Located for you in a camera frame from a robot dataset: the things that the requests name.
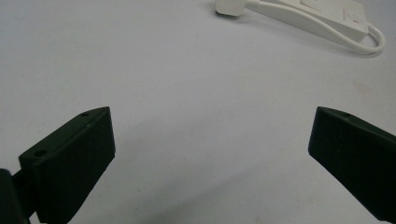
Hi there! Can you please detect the white power strip with cable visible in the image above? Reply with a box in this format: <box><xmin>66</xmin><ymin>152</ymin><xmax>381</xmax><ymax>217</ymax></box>
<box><xmin>244</xmin><ymin>0</ymin><xmax>387</xmax><ymax>58</ymax></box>

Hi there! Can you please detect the white plug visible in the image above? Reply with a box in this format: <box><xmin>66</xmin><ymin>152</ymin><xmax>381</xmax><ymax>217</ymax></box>
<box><xmin>214</xmin><ymin>0</ymin><xmax>248</xmax><ymax>18</ymax></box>

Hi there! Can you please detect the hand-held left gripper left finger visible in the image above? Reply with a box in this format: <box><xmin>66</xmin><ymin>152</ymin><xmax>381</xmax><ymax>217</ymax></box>
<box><xmin>12</xmin><ymin>105</ymin><xmax>117</xmax><ymax>224</ymax></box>

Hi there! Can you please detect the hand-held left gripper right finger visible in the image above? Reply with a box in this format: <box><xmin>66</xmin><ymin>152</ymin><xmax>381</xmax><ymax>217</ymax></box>
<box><xmin>307</xmin><ymin>105</ymin><xmax>396</xmax><ymax>224</ymax></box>

